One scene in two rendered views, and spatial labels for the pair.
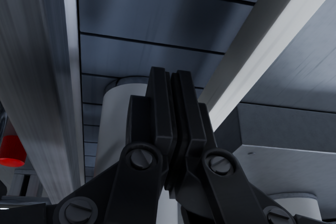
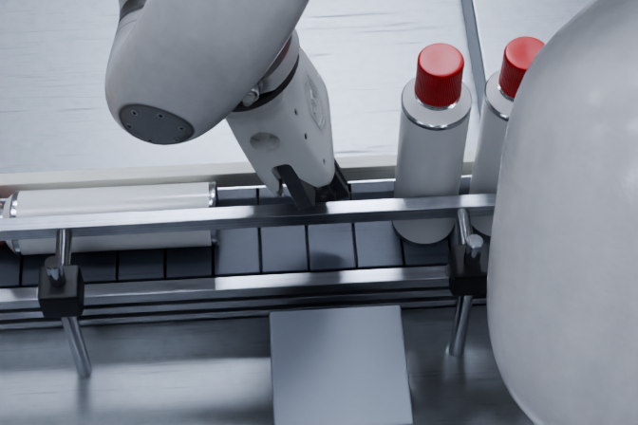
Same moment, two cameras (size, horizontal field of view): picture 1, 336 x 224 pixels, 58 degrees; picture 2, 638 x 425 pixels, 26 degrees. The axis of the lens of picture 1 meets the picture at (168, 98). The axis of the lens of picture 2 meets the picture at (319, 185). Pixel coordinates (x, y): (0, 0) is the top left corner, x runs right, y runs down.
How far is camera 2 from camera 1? 1.03 m
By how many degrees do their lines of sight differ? 56
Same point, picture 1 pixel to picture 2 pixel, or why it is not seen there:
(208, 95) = (361, 175)
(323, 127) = (473, 46)
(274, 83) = not seen: hidden behind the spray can
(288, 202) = not seen: outside the picture
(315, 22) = (349, 142)
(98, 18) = (340, 258)
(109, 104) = (408, 231)
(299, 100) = not seen: hidden behind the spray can
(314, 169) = (530, 9)
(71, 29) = (357, 273)
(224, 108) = (353, 160)
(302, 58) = (392, 126)
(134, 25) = (339, 238)
